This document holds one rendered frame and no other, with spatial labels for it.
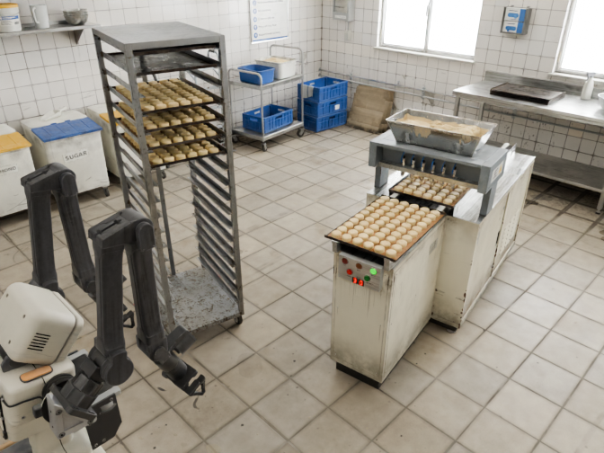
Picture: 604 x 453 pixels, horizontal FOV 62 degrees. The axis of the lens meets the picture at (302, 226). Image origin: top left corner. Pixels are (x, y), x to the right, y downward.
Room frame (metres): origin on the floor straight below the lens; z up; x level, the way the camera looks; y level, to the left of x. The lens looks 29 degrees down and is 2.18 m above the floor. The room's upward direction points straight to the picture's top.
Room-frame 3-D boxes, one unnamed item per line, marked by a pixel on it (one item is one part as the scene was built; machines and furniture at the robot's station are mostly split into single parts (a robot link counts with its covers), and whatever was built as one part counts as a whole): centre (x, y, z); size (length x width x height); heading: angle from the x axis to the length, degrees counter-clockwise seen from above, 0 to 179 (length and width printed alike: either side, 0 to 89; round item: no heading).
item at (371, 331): (2.39, -0.50, 0.45); 0.70 x 0.34 x 0.90; 145
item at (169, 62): (2.72, 0.75, 1.68); 0.60 x 0.40 x 0.02; 32
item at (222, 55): (2.57, 0.39, 0.97); 0.03 x 0.03 x 1.70; 32
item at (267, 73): (6.15, 0.54, 0.87); 0.40 x 0.30 x 0.16; 48
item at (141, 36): (2.71, 0.75, 0.93); 0.64 x 0.51 x 1.78; 32
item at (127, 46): (2.33, 0.77, 0.97); 0.03 x 0.03 x 1.70; 32
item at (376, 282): (2.09, -0.29, 0.77); 0.24 x 0.04 x 0.14; 55
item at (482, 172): (2.80, -0.79, 1.01); 0.72 x 0.33 x 0.34; 55
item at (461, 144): (2.80, -0.79, 1.25); 0.56 x 0.29 x 0.14; 55
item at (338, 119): (6.94, -0.28, 0.10); 0.60 x 0.40 x 0.20; 133
